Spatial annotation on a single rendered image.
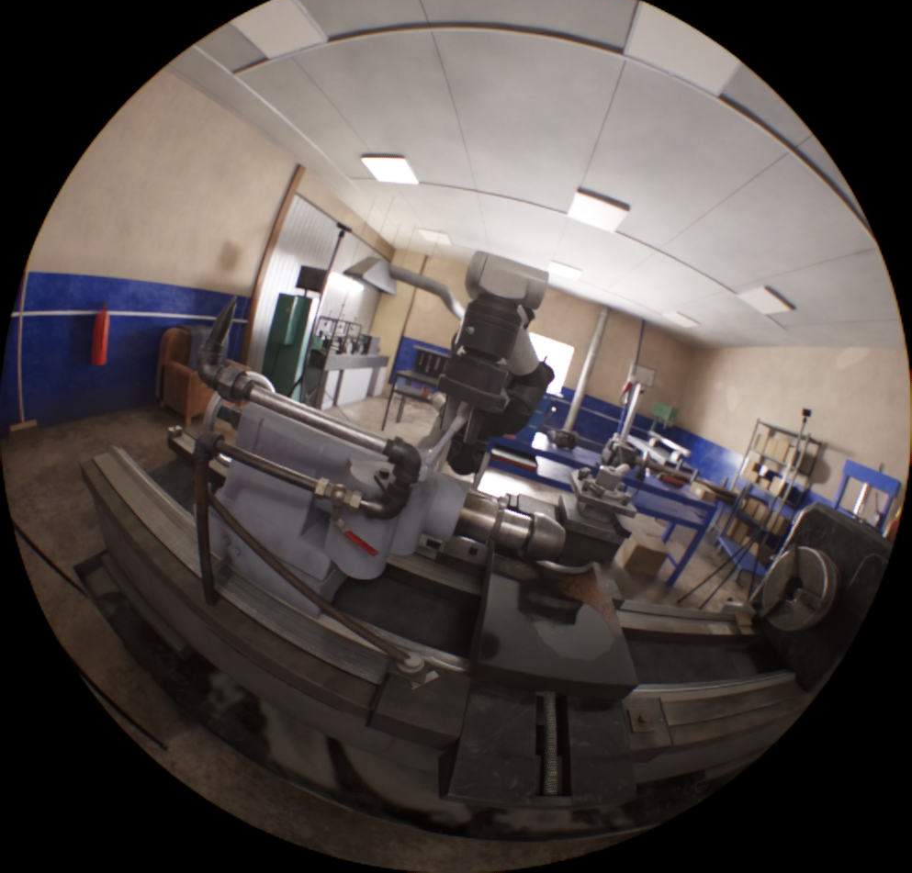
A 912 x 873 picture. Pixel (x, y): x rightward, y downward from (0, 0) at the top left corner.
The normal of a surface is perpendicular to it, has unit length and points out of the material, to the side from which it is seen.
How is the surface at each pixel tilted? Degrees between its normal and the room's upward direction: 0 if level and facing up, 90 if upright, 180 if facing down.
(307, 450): 82
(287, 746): 0
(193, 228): 90
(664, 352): 90
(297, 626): 0
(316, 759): 0
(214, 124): 90
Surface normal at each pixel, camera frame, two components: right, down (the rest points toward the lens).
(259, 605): 0.29, -0.94
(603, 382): -0.17, 0.17
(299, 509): -0.06, -0.16
